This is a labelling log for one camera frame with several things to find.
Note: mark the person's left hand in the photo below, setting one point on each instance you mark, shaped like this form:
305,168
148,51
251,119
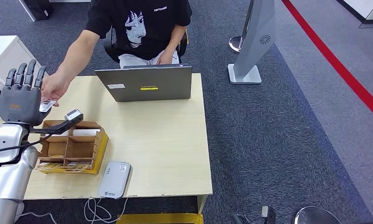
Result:
166,58

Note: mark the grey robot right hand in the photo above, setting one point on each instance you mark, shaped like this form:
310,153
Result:
240,219

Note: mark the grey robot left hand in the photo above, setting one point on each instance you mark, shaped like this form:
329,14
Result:
19,105

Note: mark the person's right hand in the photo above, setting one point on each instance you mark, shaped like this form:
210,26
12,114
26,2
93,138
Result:
53,86

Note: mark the white ID card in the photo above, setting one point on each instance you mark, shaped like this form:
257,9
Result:
47,105

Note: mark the patterned room key card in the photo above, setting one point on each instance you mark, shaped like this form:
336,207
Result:
77,167
49,167

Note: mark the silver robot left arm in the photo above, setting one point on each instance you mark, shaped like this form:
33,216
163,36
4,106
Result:
10,182

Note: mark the person's right forearm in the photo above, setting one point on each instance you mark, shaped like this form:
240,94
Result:
75,57

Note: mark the person's left forearm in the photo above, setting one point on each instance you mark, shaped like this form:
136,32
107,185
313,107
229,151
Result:
177,38

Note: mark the person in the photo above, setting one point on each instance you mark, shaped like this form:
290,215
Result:
146,28

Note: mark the white card stack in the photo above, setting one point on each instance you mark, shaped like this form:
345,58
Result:
63,134
86,132

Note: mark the grey card reader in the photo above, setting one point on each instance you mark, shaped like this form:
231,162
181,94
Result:
114,181

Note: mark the grey laptop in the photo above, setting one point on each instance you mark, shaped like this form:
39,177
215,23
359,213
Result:
149,83

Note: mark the table leg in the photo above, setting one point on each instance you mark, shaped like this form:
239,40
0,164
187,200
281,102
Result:
201,204

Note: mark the white cabinet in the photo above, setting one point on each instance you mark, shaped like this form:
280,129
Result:
4,52

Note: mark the black office chair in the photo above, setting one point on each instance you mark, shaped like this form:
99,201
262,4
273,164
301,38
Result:
110,49

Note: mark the wooden compartment organizer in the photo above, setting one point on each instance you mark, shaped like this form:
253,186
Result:
78,148

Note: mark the chrome round base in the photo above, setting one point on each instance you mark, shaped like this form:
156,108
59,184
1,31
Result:
314,216

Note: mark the black bag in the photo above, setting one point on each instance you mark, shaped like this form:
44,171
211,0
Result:
39,7

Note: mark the yellow box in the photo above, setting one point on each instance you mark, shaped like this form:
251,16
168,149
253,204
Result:
160,219

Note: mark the yellow organizer base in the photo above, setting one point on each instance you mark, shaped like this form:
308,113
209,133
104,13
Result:
101,151

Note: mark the grey kiosk stand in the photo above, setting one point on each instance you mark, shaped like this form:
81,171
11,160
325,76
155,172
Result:
254,40

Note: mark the white counter furniture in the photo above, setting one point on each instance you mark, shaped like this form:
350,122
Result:
364,8

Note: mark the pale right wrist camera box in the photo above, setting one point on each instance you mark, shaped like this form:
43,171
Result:
264,212

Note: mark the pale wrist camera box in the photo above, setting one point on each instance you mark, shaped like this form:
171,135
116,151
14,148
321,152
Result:
73,114
264,212

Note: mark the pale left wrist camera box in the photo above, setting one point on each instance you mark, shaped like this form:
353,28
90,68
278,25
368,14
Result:
73,114

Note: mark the black camera bracket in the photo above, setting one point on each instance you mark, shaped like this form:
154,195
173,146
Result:
56,127

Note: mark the chrome stanchion post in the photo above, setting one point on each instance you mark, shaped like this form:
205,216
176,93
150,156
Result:
235,44

